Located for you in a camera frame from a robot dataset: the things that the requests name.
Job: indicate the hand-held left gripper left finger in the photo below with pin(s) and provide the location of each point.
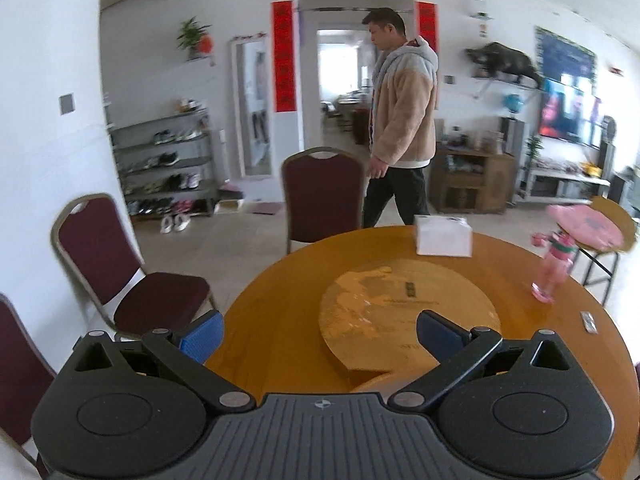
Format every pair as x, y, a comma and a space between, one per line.
202, 337

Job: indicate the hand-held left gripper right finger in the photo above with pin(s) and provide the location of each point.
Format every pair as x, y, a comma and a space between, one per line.
440, 337

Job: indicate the round wooden lazy susan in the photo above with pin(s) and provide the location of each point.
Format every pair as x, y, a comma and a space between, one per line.
380, 300

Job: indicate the round wooden desktop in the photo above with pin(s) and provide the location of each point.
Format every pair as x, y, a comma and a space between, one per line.
280, 320

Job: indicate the maroon banquet chair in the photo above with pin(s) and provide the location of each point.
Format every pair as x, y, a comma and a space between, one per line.
125, 280
322, 195
20, 360

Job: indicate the white tissue box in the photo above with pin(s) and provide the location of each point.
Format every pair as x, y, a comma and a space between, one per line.
444, 237

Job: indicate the pair of white shoes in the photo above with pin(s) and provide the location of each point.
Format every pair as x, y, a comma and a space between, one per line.
175, 222

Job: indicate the pink water bottle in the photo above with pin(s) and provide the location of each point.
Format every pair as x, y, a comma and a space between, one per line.
552, 267

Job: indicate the maroon floor scale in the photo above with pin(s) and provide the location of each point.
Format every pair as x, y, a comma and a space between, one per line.
266, 208

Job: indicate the wooden cabinet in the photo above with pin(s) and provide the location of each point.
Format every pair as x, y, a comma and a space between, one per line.
472, 180

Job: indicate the rows of shoes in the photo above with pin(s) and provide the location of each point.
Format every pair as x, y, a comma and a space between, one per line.
167, 180

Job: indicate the metal shoe rack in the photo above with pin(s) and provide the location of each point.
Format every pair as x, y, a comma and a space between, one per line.
165, 165

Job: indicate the pink cloth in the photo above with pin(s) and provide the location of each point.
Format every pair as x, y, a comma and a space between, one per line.
585, 225

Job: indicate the chair with pink cloth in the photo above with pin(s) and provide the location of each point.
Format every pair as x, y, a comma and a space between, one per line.
612, 240

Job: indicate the white low table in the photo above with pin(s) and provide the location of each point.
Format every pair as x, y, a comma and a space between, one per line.
565, 182

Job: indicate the green potted plant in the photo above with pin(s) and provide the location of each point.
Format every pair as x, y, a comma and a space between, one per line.
534, 147

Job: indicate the tall grey speaker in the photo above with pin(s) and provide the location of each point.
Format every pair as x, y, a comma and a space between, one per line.
512, 135

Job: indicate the blue globe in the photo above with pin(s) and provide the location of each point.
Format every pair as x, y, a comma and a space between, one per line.
513, 104

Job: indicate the dark animal statue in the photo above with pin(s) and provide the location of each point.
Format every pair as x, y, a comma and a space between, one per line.
505, 62

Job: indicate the red door banner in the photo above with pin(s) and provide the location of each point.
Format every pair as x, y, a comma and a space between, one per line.
283, 55
427, 25

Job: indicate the potted plant with red ornament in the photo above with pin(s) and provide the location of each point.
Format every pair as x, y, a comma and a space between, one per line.
192, 37

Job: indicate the wall mirror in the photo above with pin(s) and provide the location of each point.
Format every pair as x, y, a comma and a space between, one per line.
252, 107

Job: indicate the wall television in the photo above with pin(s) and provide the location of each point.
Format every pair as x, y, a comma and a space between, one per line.
570, 112

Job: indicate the grey wall switch panel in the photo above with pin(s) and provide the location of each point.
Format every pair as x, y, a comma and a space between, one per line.
66, 103

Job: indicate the dark wall poster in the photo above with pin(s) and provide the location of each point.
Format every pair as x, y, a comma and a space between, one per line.
565, 55

